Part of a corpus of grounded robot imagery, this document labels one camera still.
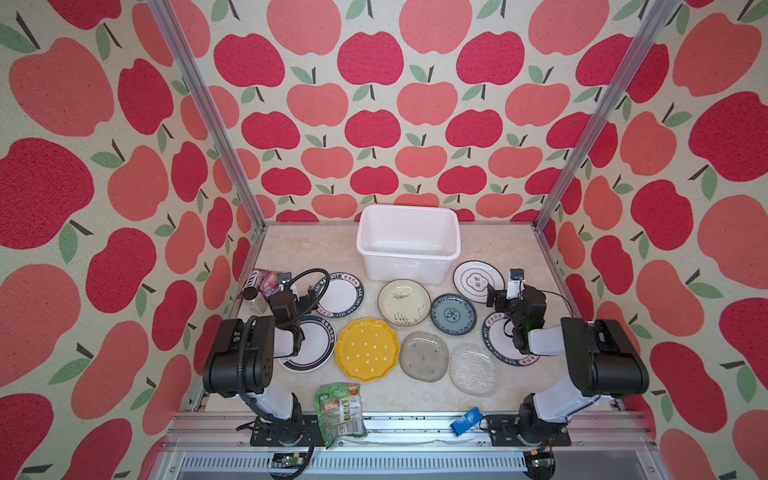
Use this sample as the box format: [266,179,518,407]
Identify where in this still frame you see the white plate green text rim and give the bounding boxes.
[314,272,364,319]

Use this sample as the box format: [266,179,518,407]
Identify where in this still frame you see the white plate cloud emblem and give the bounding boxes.
[453,260,506,305]

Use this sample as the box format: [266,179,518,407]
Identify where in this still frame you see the yellow dotted plate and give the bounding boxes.
[334,318,400,382]

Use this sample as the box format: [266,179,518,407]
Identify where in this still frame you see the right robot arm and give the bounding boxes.
[486,286,649,426]

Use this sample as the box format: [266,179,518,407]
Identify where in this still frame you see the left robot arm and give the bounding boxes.
[202,268,331,428]

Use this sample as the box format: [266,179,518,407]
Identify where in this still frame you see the white plastic bin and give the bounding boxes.
[356,205,461,284]

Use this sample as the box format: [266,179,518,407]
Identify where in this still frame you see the purple snack packet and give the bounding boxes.
[245,268,282,299]

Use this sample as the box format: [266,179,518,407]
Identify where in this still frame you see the blue patterned small plate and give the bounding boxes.
[430,294,477,336]

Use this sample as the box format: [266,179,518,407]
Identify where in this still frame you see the clear textured glass plate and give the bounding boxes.
[449,344,499,397]

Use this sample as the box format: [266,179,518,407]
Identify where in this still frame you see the green snack packet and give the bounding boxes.
[315,382,368,448]

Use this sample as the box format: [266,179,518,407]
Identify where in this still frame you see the grey glass plate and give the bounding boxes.
[399,331,450,382]

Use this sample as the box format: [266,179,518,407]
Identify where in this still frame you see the cream plate with plant drawing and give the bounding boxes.
[377,279,432,327]

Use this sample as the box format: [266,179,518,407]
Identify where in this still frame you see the blue small box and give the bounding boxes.
[450,407,483,437]

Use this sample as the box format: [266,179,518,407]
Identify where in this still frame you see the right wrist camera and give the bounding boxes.
[506,268,525,300]

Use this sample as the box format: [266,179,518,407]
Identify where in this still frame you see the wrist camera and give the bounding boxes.
[506,268,525,300]
[278,272,295,290]

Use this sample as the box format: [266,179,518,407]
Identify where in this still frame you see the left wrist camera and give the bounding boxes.
[278,272,295,290]

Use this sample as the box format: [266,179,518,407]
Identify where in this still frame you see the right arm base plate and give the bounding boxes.
[481,414,572,448]

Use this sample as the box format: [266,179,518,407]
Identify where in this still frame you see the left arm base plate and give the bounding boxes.
[250,414,324,447]

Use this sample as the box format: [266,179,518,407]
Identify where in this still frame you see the front aluminium rail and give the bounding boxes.
[148,411,672,479]

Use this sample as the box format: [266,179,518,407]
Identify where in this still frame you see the left aluminium frame post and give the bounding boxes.
[148,0,267,234]

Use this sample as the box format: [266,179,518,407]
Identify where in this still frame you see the aluminium frame post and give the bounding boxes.
[148,0,267,234]
[533,0,681,235]

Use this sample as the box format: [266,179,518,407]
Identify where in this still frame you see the right aluminium frame post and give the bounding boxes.
[533,0,681,235]

